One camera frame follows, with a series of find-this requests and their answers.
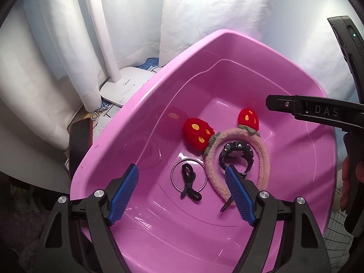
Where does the white desk lamp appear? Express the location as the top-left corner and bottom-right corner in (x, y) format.
(88, 0), (154, 107)

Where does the black knotted hair tie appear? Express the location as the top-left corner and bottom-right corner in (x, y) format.
(180, 163), (203, 202)

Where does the white sheer curtain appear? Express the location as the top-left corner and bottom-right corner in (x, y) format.
(1, 0), (363, 150)

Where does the black white grid cloth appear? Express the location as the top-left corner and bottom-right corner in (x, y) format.
(324, 189), (354, 272)

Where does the thin silver bangle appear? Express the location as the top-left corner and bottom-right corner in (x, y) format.
(170, 158), (209, 192)

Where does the pink plastic basin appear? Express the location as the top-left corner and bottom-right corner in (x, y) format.
(70, 30), (337, 272)

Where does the right hand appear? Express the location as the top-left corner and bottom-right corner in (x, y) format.
(340, 157), (350, 211)

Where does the pink strawberry plush headband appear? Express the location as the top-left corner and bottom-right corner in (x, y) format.
(183, 108), (270, 206)

